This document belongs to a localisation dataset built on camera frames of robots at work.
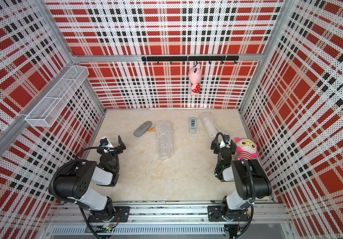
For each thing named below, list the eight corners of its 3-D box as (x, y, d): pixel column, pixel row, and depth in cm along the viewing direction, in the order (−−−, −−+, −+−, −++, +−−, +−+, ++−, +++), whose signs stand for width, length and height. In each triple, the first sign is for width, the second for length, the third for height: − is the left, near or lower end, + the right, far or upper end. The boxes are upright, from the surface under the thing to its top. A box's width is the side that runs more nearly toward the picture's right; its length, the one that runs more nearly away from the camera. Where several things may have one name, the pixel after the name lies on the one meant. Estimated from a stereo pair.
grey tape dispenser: (189, 133, 109) (189, 130, 105) (188, 121, 116) (188, 117, 113) (197, 133, 109) (197, 130, 105) (196, 121, 116) (196, 117, 113)
